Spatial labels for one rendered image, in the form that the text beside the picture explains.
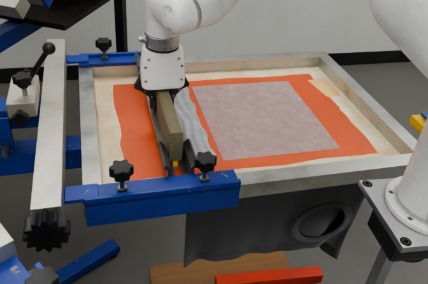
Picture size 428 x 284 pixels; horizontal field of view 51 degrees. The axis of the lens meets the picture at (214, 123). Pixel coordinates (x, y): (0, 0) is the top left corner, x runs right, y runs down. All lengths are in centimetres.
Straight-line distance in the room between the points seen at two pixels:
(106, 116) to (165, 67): 23
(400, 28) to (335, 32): 317
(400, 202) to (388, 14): 30
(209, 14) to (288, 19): 256
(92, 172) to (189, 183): 20
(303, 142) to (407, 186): 47
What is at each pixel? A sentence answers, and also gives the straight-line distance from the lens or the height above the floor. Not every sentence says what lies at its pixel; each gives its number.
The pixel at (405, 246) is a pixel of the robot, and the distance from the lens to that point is 68.
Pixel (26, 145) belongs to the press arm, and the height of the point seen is 92.
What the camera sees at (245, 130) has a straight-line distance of 113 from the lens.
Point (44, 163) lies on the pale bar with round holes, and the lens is 89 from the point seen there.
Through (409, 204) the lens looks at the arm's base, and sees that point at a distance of 71.
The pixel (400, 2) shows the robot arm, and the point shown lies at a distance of 53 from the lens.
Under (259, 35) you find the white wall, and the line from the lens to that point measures 343.
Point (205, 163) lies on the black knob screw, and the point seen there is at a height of 106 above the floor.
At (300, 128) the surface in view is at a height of 96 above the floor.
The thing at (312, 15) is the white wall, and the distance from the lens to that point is 354.
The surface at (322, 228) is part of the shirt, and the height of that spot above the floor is 72.
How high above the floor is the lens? 160
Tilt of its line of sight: 34 degrees down
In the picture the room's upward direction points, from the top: 5 degrees clockwise
